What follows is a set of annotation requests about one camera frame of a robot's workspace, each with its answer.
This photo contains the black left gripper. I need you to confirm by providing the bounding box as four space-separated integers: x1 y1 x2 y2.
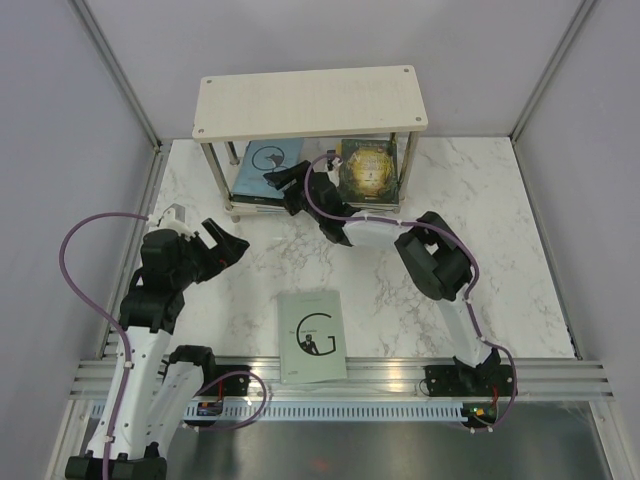
171 218 248 289

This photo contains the dark Wuthering Heights book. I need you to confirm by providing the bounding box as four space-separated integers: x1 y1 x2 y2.
231 193 284 207

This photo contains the light blue cat cover book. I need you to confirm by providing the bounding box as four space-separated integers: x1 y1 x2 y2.
231 138 304 201

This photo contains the purple galaxy cover book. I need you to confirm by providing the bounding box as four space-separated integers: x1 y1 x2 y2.
356 202 401 213

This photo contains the dark green hardcover book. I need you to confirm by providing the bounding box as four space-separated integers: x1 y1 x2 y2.
337 138 399 205

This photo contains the pale green thin book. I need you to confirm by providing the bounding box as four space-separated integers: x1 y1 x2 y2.
277 290 347 385

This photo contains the blue ocean Jules Verne book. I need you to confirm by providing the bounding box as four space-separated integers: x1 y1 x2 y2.
229 202 286 215

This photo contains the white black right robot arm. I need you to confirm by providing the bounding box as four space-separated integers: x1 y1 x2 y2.
264 161 517 398

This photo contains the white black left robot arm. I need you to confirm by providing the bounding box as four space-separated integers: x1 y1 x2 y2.
65 209 250 479

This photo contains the white two-tier wooden shelf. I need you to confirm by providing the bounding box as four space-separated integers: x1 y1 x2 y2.
192 65 428 222

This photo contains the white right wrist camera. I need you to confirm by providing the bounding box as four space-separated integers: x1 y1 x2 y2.
325 150 343 172

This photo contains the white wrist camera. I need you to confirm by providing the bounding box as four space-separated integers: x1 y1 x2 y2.
325 150 343 172
146 203 195 240

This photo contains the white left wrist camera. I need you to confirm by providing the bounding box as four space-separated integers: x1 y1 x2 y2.
146 203 195 240

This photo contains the aluminium mounting rail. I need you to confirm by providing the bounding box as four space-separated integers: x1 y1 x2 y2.
69 355 614 402

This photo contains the white slotted cable duct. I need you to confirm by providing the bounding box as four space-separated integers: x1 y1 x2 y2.
184 403 474 421

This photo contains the aluminium frame post left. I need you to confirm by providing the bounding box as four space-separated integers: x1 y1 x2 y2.
68 0 162 152

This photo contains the aluminium frame post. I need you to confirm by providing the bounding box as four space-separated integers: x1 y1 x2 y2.
68 0 162 152
509 0 599 145

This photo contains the aluminium frame post right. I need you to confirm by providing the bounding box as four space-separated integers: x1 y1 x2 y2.
509 0 599 145

